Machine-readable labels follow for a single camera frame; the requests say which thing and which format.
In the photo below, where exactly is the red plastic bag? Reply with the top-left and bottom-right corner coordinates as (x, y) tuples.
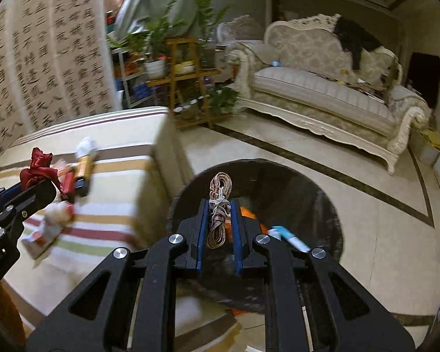
(20, 147), (68, 199)

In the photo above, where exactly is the white yogurt bottle red cap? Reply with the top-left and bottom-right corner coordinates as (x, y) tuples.
(44, 201), (75, 226)

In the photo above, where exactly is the pink white snack wrapper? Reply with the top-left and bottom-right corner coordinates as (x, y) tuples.
(22, 212), (75, 260)

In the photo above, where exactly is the amber glass bottle gold label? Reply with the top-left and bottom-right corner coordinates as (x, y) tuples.
(74, 153), (97, 197)

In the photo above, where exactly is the blue white powder tube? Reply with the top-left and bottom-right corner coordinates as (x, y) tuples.
(268, 226), (311, 253)

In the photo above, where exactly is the string bundle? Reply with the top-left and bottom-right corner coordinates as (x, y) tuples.
(206, 172), (233, 250)

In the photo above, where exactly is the black trash bin with bag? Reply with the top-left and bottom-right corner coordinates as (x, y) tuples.
(167, 159), (344, 313)

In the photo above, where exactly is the red can bottle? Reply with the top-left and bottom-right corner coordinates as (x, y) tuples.
(61, 168), (75, 203)

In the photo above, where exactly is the orange white snack wrapper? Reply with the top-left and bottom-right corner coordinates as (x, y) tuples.
(51, 159), (73, 179)

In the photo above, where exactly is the crumpled white tissue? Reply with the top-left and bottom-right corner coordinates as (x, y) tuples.
(75, 137), (98, 160)

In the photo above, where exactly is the striped tablecloth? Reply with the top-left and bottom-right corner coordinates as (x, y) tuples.
(0, 106), (194, 334)

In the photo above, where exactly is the orange crumpled wrapper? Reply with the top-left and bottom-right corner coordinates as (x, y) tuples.
(225, 206), (269, 245)

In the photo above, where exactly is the calligraphy screen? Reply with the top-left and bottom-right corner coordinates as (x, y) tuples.
(0, 0), (121, 156)

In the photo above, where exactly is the potted plant white pot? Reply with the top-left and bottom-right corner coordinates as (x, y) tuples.
(126, 0), (185, 80)

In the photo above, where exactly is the wooden plant stand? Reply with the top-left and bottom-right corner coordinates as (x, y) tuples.
(147, 37), (218, 129)

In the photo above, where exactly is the small green floor plant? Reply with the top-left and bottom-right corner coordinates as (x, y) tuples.
(209, 86), (239, 116)

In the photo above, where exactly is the ornate white sofa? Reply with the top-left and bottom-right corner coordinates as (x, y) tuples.
(226, 14), (431, 174)

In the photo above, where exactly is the tall green plant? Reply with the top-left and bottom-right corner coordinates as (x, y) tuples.
(193, 0), (230, 69)

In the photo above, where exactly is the black garment on sofa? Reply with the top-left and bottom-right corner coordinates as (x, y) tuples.
(333, 17), (382, 71)

